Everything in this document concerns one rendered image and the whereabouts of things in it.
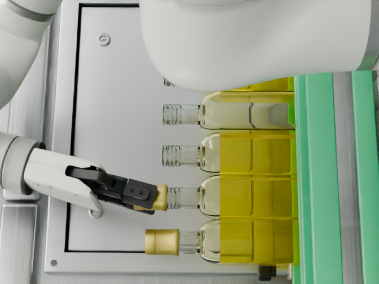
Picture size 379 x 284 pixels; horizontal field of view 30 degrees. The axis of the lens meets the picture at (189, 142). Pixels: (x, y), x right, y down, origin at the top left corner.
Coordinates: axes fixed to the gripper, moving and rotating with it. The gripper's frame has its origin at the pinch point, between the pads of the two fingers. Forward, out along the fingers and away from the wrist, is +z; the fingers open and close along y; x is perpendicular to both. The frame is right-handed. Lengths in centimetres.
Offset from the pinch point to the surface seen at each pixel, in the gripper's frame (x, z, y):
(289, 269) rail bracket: -3.5, 21.7, -4.4
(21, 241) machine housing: -8.9, -17.1, -12.9
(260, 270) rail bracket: -4.6, 17.9, -4.5
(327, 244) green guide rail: -2.2, 23.4, 13.6
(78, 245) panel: -7.2, -8.6, -12.6
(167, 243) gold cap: -5.2, 5.1, 1.4
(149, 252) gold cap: -6.9, 3.2, 0.6
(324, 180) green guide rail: 4.9, 21.4, 13.6
